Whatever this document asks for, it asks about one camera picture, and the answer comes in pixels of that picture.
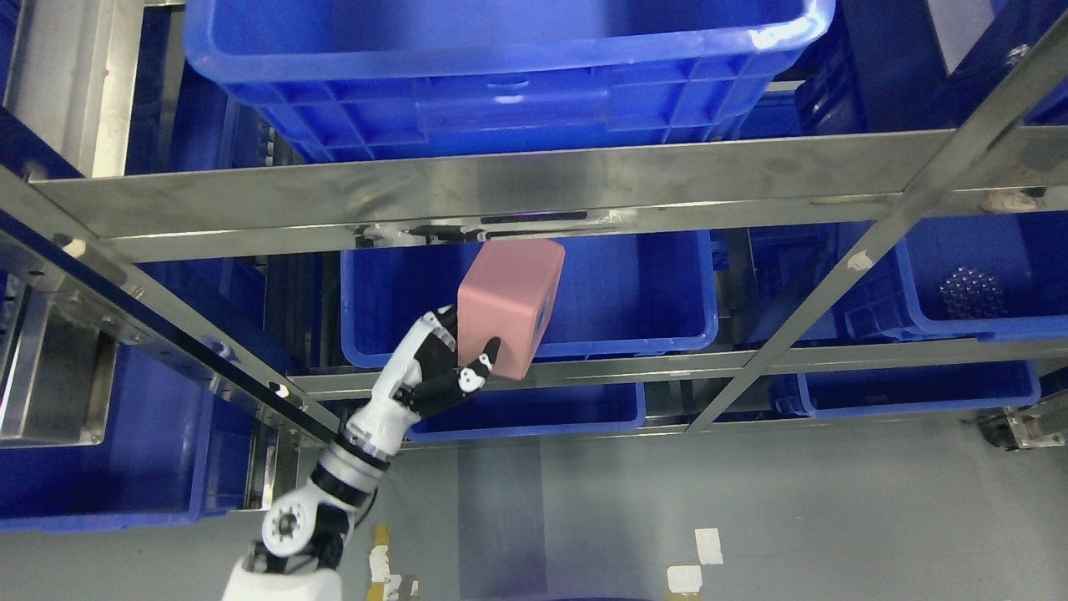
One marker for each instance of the blue middle shelf bin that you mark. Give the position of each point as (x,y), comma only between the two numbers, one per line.
(619,295)

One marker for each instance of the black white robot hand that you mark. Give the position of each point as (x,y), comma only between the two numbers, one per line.
(422,378)

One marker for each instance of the blue left floor bin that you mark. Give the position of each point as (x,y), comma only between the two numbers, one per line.
(172,454)

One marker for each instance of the pink storage box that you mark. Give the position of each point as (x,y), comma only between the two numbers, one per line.
(508,293)

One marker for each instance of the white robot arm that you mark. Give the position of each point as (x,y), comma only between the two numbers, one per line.
(304,534)

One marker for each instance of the blue shelf bin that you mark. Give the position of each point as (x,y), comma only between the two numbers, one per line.
(994,277)
(619,295)

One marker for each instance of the blue right shelf bin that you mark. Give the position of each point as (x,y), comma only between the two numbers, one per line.
(994,277)

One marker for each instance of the blue lower middle bin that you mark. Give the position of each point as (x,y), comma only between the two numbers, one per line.
(537,411)

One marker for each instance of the blue lower right bin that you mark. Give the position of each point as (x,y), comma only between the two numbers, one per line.
(908,389)

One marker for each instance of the large blue top crate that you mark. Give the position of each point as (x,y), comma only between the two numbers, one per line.
(377,80)

